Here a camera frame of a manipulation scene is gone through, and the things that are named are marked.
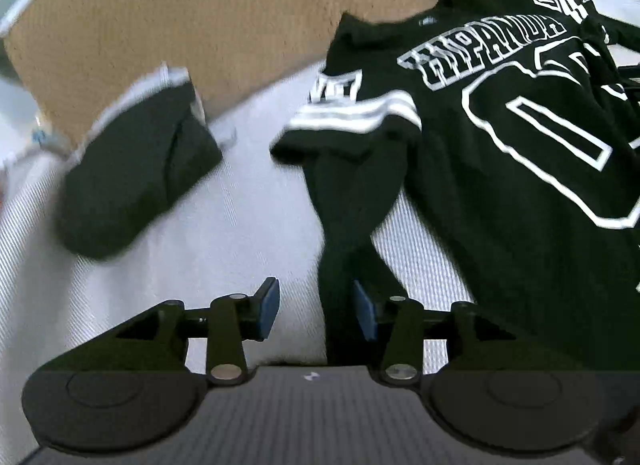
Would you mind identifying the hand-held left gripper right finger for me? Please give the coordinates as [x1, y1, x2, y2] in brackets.
[352, 280, 521, 387]

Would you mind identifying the woven rattan mattress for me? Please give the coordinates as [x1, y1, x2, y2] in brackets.
[0, 0, 526, 140]

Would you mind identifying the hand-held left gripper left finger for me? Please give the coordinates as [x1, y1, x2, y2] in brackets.
[37, 276, 281, 387]

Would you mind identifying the black white-print t-shirt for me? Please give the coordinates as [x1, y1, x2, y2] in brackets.
[270, 0, 640, 376]

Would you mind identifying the dark grey folded garment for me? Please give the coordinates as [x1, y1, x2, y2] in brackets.
[54, 62, 224, 261]

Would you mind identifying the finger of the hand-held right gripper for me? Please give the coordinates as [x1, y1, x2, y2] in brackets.
[614, 64, 640, 102]

